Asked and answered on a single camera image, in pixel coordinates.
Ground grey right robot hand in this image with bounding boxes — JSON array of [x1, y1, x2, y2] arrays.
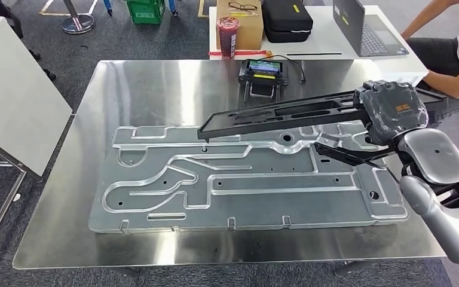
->
[[354, 80, 429, 146]]

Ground black plastic car part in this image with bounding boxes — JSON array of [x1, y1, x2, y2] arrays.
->
[[197, 87, 448, 144]]

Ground stainless steel workbench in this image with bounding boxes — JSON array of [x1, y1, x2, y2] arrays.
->
[[12, 59, 448, 271]]

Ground person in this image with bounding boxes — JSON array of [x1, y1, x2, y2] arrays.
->
[[400, 0, 459, 118]]

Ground black thin strip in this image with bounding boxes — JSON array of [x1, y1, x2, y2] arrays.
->
[[286, 51, 344, 56]]

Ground grey laptop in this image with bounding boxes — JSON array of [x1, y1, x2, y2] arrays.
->
[[332, 0, 409, 57]]

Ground black remote controller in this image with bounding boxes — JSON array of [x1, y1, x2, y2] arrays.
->
[[238, 58, 289, 104]]

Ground black zip case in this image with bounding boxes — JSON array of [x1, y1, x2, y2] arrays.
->
[[261, 0, 314, 44]]

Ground stamped grey metal panel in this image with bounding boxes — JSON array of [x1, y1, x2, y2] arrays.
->
[[87, 120, 409, 234]]

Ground cardboard box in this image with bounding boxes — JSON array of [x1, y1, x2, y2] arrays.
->
[[215, 0, 265, 51]]

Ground red flat strip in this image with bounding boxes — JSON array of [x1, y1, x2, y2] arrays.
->
[[209, 50, 272, 57]]

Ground red drink cup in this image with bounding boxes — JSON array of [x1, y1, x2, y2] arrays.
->
[[216, 16, 241, 60]]

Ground black eyeglasses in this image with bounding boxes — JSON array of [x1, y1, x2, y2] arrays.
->
[[228, 2, 259, 12]]

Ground green plastic crate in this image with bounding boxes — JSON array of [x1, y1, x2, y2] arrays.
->
[[126, 0, 166, 25]]

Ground white board panel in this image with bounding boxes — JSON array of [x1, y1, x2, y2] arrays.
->
[[0, 16, 73, 178]]

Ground black office chair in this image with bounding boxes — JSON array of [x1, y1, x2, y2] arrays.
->
[[0, 0, 57, 83]]

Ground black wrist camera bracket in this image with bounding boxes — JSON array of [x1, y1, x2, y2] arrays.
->
[[313, 142, 397, 170]]

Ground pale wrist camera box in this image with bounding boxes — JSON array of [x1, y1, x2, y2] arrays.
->
[[316, 133, 343, 149]]

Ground black cable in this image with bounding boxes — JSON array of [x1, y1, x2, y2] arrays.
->
[[268, 54, 307, 84]]

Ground chrome stanchion post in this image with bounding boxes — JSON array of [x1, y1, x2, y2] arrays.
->
[[61, 0, 96, 35]]

